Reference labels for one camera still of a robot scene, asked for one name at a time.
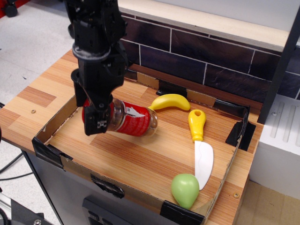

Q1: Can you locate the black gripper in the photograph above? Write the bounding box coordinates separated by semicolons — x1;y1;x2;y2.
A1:
71;42;128;135

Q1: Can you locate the red-lidded spice bottle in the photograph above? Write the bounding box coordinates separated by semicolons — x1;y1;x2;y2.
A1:
86;98;158;137

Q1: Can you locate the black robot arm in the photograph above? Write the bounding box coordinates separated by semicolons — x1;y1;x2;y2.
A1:
64;0;128;135

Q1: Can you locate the cardboard fence with black tape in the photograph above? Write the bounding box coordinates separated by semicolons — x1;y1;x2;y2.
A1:
31;66;262;225

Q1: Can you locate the yellow toy banana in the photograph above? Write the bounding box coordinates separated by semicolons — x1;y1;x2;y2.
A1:
149;94;191;111

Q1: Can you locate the black office chair wheel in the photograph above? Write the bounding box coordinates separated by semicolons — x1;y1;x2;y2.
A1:
67;24;75;39

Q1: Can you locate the black control panel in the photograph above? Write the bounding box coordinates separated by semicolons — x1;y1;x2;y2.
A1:
82;198;118;225

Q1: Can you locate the green toy pear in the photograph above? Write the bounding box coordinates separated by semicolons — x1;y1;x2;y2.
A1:
171;173;199;210

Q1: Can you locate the dark brick backsplash panel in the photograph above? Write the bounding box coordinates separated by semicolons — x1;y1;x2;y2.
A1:
122;9;289;102

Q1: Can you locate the white ribbed appliance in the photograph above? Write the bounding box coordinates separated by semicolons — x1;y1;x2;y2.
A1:
249;95;300;199

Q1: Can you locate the black floor cable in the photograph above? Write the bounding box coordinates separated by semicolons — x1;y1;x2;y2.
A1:
0;150;33;181

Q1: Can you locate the yellow-handled white toy knife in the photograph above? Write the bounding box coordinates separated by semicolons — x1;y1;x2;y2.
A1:
188;109;214;190

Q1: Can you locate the black bracket with bolt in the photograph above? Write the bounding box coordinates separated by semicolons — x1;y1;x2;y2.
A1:
0;199;51;225

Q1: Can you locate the black shelf post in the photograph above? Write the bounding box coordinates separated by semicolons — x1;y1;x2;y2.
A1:
257;9;300;124

